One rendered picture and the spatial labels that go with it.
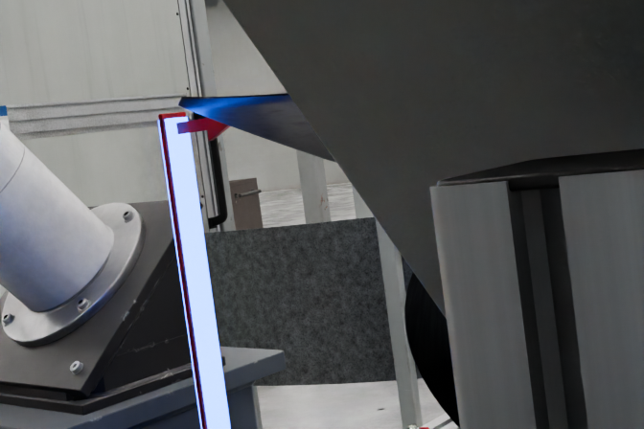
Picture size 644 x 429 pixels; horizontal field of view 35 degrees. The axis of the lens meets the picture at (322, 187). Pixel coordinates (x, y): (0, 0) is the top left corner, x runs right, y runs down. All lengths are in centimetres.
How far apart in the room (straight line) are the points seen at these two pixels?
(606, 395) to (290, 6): 14
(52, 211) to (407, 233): 77
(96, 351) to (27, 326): 13
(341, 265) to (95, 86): 75
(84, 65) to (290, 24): 231
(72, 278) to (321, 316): 149
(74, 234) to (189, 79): 176
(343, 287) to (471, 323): 229
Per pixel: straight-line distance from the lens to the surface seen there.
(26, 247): 106
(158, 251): 106
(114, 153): 260
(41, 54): 251
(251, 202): 763
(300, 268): 251
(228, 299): 263
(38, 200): 105
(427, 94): 27
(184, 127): 74
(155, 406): 103
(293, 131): 66
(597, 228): 18
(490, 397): 19
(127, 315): 103
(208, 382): 76
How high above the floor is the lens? 116
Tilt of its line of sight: 3 degrees down
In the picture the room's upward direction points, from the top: 8 degrees counter-clockwise
